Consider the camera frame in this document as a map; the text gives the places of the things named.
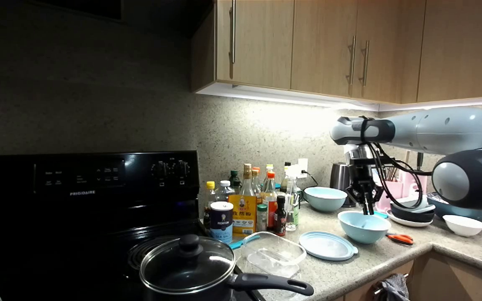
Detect white plastic bottle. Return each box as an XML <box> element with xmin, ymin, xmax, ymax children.
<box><xmin>279</xmin><ymin>160</ymin><xmax>296</xmax><ymax>190</ymax></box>

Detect clear glass bottle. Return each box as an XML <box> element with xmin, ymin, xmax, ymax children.
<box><xmin>284</xmin><ymin>175</ymin><xmax>301</xmax><ymax>234</ymax></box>

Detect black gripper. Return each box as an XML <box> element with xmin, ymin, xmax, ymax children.
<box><xmin>344</xmin><ymin>145</ymin><xmax>384</xmax><ymax>217</ymax></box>

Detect dark stacked bowls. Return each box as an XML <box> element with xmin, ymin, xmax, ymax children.
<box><xmin>389</xmin><ymin>199</ymin><xmax>436</xmax><ymax>224</ymax></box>

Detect yellow cap bottle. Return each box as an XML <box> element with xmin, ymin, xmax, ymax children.
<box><xmin>202</xmin><ymin>179</ymin><xmax>219</xmax><ymax>227</ymax></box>

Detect under cabinet light strip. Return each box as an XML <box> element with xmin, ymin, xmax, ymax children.
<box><xmin>195</xmin><ymin>82</ymin><xmax>482</xmax><ymax>113</ymax></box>

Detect dark sauce bottle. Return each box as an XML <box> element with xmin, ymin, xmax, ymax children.
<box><xmin>272</xmin><ymin>194</ymin><xmax>287</xmax><ymax>237</ymax></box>

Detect yellow label bottle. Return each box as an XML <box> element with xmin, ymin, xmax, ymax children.
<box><xmin>227</xmin><ymin>162</ymin><xmax>259</xmax><ymax>240</ymax></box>

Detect black saucepan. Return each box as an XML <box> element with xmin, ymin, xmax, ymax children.
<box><xmin>138</xmin><ymin>261</ymin><xmax>316</xmax><ymax>301</ymax></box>

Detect white plate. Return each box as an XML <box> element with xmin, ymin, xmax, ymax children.
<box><xmin>388</xmin><ymin>214</ymin><xmax>435</xmax><ymax>229</ymax></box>

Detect dark blue white can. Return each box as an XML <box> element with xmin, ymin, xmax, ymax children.
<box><xmin>207</xmin><ymin>200</ymin><xmax>235</xmax><ymax>246</ymax></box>

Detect red sauce bottle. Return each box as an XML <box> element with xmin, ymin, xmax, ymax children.
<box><xmin>264</xmin><ymin>170</ymin><xmax>279</xmax><ymax>230</ymax></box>

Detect pink utensil holder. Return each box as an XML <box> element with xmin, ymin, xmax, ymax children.
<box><xmin>379</xmin><ymin>177</ymin><xmax>404</xmax><ymax>212</ymax></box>

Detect black electric stove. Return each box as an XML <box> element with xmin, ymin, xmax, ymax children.
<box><xmin>0</xmin><ymin>149</ymin><xmax>264</xmax><ymax>301</ymax></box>

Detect clear water bottle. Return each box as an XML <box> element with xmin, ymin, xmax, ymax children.
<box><xmin>215</xmin><ymin>179</ymin><xmax>235</xmax><ymax>204</ymax></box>

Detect green cap jar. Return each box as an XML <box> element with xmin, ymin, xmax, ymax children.
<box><xmin>254</xmin><ymin>202</ymin><xmax>269</xmax><ymax>232</ymax></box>

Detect wooden wall cabinets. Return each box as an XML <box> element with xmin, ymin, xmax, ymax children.
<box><xmin>189</xmin><ymin>0</ymin><xmax>482</xmax><ymax>107</ymax></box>

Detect blue baking dish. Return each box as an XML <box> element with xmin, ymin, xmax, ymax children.
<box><xmin>433</xmin><ymin>204</ymin><xmax>482</xmax><ymax>222</ymax></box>

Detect grey hanging towel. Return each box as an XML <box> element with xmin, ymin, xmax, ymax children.
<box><xmin>373</xmin><ymin>272</ymin><xmax>411</xmax><ymax>301</ymax></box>

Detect small white bowl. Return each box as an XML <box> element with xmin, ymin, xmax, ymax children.
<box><xmin>441</xmin><ymin>214</ymin><xmax>482</xmax><ymax>239</ymax></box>

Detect glass pot lid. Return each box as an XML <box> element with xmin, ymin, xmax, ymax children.
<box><xmin>137</xmin><ymin>232</ymin><xmax>237</xmax><ymax>296</ymax></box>

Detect light blue round lid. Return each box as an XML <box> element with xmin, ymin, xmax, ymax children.
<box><xmin>297</xmin><ymin>230</ymin><xmax>359</xmax><ymax>262</ymax></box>

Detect orange cap bottle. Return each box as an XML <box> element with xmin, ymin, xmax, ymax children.
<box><xmin>250</xmin><ymin>165</ymin><xmax>264</xmax><ymax>197</ymax></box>

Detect clear glass container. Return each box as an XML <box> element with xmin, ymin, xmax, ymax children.
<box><xmin>235</xmin><ymin>229</ymin><xmax>307</xmax><ymax>279</ymax></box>

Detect wooden base cabinet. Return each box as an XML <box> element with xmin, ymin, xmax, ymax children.
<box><xmin>338</xmin><ymin>249</ymin><xmax>482</xmax><ymax>301</ymax></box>

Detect metal cabinet handle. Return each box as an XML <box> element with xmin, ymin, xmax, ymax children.
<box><xmin>344</xmin><ymin>38</ymin><xmax>356</xmax><ymax>83</ymax></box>
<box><xmin>358</xmin><ymin>40</ymin><xmax>369</xmax><ymax>87</ymax></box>
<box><xmin>227</xmin><ymin>3</ymin><xmax>237</xmax><ymax>67</ymax></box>

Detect light blue bowl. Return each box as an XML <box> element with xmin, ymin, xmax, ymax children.
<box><xmin>338</xmin><ymin>209</ymin><xmax>391</xmax><ymax>246</ymax></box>
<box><xmin>302</xmin><ymin>185</ymin><xmax>349</xmax><ymax>214</ymax></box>

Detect green glass bottle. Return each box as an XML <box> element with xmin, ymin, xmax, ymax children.
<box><xmin>227</xmin><ymin>169</ymin><xmax>242</xmax><ymax>195</ymax></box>

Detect pink knife block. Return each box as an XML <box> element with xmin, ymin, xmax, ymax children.
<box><xmin>401</xmin><ymin>169</ymin><xmax>430</xmax><ymax>200</ymax></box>

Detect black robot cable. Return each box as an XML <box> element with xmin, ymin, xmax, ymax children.
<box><xmin>356</xmin><ymin>115</ymin><xmax>435</xmax><ymax>210</ymax></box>

